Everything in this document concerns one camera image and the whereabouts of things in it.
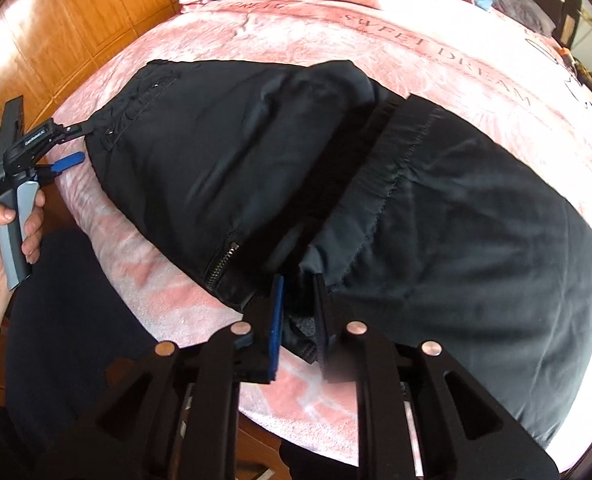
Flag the pink patterned bed blanket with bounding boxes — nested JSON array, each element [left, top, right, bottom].
[[55, 0, 592, 470]]

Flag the orange wooden wardrobe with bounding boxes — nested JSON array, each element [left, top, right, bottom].
[[0, 0, 180, 125]]

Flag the black pants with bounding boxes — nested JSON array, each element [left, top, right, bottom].
[[85, 61, 592, 445]]

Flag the grey pillow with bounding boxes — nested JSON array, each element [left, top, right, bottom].
[[492, 0, 556, 37]]

